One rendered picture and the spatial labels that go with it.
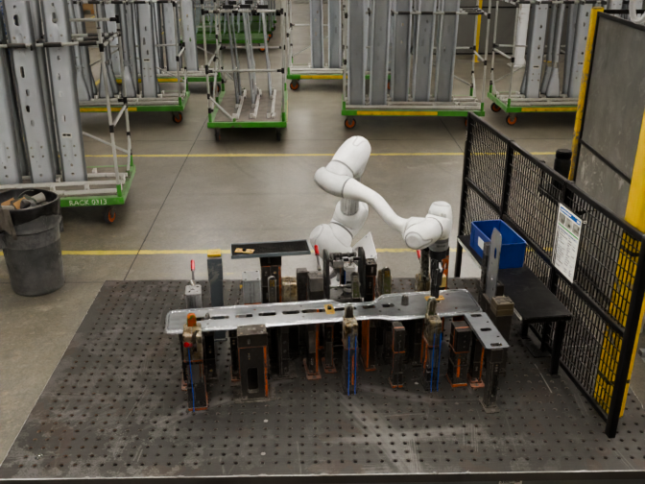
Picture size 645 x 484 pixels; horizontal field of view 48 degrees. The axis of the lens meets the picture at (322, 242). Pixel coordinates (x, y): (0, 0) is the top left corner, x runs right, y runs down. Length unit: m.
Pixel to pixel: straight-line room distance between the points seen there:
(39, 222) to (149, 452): 2.92
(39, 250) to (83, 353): 2.13
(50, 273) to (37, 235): 0.33
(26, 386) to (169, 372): 1.57
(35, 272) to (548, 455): 3.97
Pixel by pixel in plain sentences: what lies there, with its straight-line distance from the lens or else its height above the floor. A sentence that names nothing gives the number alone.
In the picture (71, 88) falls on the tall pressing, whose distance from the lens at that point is 7.09.
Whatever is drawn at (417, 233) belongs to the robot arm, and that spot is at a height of 1.41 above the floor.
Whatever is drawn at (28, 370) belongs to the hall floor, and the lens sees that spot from 4.94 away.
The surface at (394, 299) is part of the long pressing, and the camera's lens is 3.29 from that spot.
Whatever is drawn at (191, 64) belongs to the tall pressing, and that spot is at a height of 0.41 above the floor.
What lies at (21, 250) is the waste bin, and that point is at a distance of 5.66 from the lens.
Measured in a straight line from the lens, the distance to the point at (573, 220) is 3.20.
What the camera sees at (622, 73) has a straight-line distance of 5.21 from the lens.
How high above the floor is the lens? 2.55
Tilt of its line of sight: 24 degrees down
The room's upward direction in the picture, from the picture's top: straight up
